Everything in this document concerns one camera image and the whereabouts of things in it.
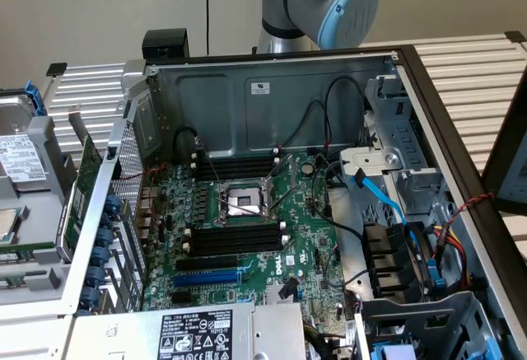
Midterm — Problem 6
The metal socket cover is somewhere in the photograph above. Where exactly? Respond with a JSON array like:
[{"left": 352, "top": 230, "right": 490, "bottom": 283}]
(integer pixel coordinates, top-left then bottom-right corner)
[{"left": 263, "top": 152, "right": 296, "bottom": 213}]

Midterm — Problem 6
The open grey PC case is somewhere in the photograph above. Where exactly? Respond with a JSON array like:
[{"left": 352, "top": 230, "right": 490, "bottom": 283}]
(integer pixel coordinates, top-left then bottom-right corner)
[{"left": 0, "top": 44, "right": 527, "bottom": 360}]

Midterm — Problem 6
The CPU socket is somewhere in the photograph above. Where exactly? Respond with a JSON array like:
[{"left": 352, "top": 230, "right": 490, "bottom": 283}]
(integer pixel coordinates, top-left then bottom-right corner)
[{"left": 212, "top": 178, "right": 281, "bottom": 227}]

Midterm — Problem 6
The thin metal locking lever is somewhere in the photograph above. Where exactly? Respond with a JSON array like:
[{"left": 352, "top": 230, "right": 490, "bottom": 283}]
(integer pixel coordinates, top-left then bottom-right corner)
[
  {"left": 269, "top": 186, "right": 305, "bottom": 216},
  {"left": 214, "top": 193, "right": 275, "bottom": 217},
  {"left": 196, "top": 139, "right": 226, "bottom": 184}
]

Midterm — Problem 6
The green Dell motherboard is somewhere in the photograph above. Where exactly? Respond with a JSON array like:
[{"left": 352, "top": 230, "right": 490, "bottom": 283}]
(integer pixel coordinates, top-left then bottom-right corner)
[{"left": 142, "top": 152, "right": 351, "bottom": 324}]

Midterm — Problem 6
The long black expansion slot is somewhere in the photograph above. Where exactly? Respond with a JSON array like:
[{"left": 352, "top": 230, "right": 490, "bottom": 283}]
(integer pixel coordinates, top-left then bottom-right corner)
[{"left": 175, "top": 255, "right": 239, "bottom": 273}]

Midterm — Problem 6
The blue expansion slot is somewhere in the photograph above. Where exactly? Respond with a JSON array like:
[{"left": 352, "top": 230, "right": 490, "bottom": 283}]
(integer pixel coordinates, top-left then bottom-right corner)
[{"left": 172, "top": 269, "right": 240, "bottom": 288}]

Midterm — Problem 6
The silver chipset heatsink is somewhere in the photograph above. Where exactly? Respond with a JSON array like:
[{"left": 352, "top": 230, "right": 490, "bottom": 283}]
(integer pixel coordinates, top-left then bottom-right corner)
[{"left": 264, "top": 283, "right": 298, "bottom": 306}]

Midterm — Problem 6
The grey metal disk bay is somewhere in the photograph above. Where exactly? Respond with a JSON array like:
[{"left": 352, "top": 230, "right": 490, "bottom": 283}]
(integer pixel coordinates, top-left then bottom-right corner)
[{"left": 339, "top": 74, "right": 452, "bottom": 229}]

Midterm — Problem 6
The black plastic fan shroud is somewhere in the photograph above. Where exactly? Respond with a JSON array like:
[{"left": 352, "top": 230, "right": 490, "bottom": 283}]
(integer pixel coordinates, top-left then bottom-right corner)
[{"left": 361, "top": 222, "right": 438, "bottom": 300}]

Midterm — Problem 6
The black box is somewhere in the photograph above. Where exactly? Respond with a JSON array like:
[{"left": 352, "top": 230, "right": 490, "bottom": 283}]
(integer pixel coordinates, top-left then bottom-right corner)
[{"left": 142, "top": 29, "right": 190, "bottom": 59}]

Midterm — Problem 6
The blue card retention clip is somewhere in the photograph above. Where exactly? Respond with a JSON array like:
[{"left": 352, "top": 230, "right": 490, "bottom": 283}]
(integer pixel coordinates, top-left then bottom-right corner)
[
  {"left": 81, "top": 285, "right": 100, "bottom": 310},
  {"left": 91, "top": 246, "right": 111, "bottom": 269},
  {"left": 96, "top": 227, "right": 114, "bottom": 250},
  {"left": 105, "top": 194, "right": 124, "bottom": 215},
  {"left": 88, "top": 265, "right": 106, "bottom": 287}
]

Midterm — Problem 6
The green graphics card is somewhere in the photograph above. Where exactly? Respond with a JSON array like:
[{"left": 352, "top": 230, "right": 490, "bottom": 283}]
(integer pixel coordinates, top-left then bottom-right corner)
[{"left": 55, "top": 103, "right": 105, "bottom": 260}]

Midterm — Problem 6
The grey metal drive cage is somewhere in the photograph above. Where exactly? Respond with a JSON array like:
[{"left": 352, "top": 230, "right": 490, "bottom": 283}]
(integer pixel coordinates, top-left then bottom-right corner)
[{"left": 356, "top": 289, "right": 510, "bottom": 360}]

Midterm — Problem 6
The silver power supply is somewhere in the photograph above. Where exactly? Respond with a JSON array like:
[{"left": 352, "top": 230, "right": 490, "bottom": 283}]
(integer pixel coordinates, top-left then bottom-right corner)
[{"left": 65, "top": 298, "right": 309, "bottom": 360}]

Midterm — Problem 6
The silver hard disk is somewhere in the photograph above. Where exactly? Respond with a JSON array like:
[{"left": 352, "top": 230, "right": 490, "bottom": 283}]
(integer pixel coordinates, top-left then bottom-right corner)
[{"left": 0, "top": 94, "right": 51, "bottom": 193}]

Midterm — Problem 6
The dark framed side panel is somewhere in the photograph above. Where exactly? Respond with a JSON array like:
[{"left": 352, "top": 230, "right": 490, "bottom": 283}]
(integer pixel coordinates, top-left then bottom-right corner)
[{"left": 480, "top": 83, "right": 527, "bottom": 217}]

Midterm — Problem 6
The silver CPU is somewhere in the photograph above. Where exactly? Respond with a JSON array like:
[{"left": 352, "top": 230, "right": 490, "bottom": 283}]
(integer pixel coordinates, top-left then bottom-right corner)
[{"left": 0, "top": 207, "right": 21, "bottom": 246}]

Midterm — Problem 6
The black wire tall loop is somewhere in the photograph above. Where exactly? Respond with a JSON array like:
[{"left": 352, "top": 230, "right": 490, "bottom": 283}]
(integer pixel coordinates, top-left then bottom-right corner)
[{"left": 324, "top": 75, "right": 368, "bottom": 149}]

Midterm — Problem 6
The black wire small loop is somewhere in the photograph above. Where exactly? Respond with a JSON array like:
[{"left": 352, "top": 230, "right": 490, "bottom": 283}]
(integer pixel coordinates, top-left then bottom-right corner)
[{"left": 283, "top": 100, "right": 330, "bottom": 149}]

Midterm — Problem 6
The thick black arched wire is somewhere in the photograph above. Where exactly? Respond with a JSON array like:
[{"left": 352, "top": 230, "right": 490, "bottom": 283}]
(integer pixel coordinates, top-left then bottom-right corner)
[{"left": 175, "top": 126, "right": 203, "bottom": 159}]

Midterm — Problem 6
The black wire across motherboard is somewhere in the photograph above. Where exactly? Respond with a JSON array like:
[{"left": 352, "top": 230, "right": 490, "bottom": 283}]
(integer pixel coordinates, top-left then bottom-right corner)
[{"left": 310, "top": 161, "right": 367, "bottom": 240}]

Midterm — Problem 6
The thin red wire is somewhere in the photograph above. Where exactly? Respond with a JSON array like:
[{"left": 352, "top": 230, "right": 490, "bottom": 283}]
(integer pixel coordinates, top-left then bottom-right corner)
[{"left": 142, "top": 161, "right": 170, "bottom": 182}]

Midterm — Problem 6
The blue SATA wire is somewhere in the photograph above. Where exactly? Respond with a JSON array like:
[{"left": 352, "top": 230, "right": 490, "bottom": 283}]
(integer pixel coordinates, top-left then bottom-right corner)
[{"left": 350, "top": 167, "right": 417, "bottom": 254}]

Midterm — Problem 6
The black flat connector wire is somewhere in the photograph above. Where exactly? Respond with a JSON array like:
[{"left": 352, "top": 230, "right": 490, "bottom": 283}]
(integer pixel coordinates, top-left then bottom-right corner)
[{"left": 278, "top": 276, "right": 299, "bottom": 301}]

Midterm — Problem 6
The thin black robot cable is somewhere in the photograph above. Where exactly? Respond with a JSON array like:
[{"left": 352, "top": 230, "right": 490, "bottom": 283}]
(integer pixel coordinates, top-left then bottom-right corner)
[{"left": 203, "top": 0, "right": 212, "bottom": 54}]

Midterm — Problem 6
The power supply wire bundle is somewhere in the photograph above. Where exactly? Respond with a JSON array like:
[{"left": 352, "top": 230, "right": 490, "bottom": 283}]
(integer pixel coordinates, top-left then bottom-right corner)
[{"left": 303, "top": 321, "right": 359, "bottom": 360}]

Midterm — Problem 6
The yellow red wire bundle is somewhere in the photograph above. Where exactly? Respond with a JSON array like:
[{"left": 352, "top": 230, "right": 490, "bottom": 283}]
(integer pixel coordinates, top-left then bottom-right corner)
[{"left": 426, "top": 222, "right": 473, "bottom": 292}]

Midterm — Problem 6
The red black twisted wire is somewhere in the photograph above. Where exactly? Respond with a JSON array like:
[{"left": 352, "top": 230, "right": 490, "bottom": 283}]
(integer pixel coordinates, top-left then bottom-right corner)
[{"left": 446, "top": 192, "right": 495, "bottom": 229}]

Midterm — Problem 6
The blue plastic disk bracket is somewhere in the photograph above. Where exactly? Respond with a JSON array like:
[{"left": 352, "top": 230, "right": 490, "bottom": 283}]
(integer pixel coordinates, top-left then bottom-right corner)
[{"left": 23, "top": 79, "right": 45, "bottom": 118}]

